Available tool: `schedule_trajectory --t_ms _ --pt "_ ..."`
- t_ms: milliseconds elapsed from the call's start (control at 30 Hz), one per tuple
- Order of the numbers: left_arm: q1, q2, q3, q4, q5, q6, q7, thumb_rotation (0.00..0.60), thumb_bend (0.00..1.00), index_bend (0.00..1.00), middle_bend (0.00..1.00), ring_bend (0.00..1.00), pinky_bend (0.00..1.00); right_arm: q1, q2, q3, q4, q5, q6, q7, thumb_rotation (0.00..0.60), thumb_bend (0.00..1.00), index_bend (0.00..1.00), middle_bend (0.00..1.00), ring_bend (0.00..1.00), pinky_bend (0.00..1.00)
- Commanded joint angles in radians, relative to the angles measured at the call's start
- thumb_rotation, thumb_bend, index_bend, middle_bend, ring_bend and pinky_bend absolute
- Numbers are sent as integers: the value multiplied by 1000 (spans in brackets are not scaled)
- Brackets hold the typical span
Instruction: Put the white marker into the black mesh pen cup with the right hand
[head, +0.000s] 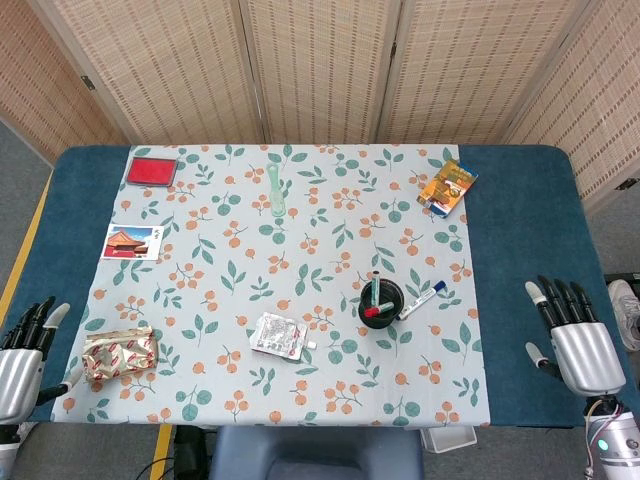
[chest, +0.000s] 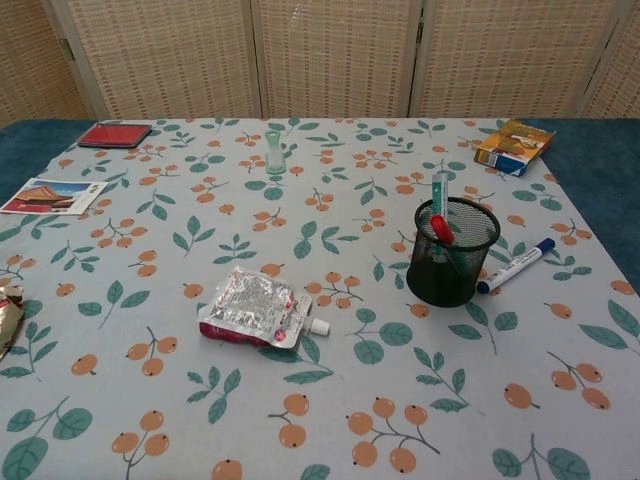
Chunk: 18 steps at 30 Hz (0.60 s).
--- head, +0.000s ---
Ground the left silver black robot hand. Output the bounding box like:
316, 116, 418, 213
0, 297, 84, 426

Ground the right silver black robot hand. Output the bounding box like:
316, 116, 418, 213
524, 275, 626, 399

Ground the blue white marker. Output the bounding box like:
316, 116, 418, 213
397, 280, 448, 321

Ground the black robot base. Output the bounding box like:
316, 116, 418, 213
172, 424, 217, 480

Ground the black mesh pen holder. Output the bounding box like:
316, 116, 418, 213
358, 278, 406, 330

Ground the red capped marker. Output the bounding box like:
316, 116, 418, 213
363, 299, 396, 319

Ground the grey white sneaker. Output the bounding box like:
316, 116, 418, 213
606, 278, 640, 351

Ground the blue felt table cover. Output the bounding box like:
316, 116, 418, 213
7, 143, 640, 429

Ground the white plastic box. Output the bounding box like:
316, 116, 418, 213
418, 426, 477, 454

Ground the red palace postcard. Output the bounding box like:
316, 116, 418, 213
99, 223, 166, 262

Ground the orange blue cardboard box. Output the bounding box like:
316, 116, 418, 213
415, 158, 479, 219

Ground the woven bamboo screen panel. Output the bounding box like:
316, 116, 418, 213
238, 0, 401, 146
504, 0, 640, 216
0, 0, 126, 166
374, 0, 601, 146
27, 0, 266, 146

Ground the red ink pad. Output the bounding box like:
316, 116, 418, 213
124, 156, 180, 189

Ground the silver spout pouch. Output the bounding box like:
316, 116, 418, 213
248, 311, 318, 361

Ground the blue padded chair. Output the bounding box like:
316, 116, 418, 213
208, 424, 425, 480

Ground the floral leaf fruit tablecloth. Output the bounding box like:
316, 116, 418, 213
49, 143, 491, 429

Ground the green glass vase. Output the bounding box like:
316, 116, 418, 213
266, 162, 289, 218

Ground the black floor cable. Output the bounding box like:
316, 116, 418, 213
133, 449, 176, 480

